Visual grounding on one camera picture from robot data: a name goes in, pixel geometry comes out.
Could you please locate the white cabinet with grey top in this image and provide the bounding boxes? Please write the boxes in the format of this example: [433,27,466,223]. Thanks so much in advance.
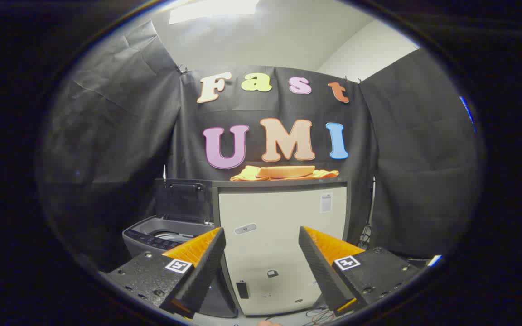
[211,177,350,316]

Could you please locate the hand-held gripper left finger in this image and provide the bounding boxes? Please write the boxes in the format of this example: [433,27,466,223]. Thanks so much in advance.
[106,226,227,319]

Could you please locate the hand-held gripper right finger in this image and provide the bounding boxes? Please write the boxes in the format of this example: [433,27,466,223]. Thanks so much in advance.
[298,225,421,316]

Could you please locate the hanging dark cable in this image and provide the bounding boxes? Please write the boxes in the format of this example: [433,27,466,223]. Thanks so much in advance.
[360,179,376,247]

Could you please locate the thin floor cables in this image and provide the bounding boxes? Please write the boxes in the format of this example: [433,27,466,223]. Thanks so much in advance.
[304,307,336,326]

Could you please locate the dark washing machine lid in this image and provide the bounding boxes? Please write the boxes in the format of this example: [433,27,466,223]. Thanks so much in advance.
[155,179,214,225]

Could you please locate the grey washing machine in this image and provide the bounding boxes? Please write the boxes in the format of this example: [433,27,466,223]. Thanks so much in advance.
[122,216,239,318]

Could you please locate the black backdrop cloth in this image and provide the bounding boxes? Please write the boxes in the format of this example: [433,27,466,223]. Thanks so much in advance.
[39,20,479,272]

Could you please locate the orange clothes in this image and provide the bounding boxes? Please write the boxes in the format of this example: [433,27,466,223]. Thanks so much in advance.
[230,165,339,182]

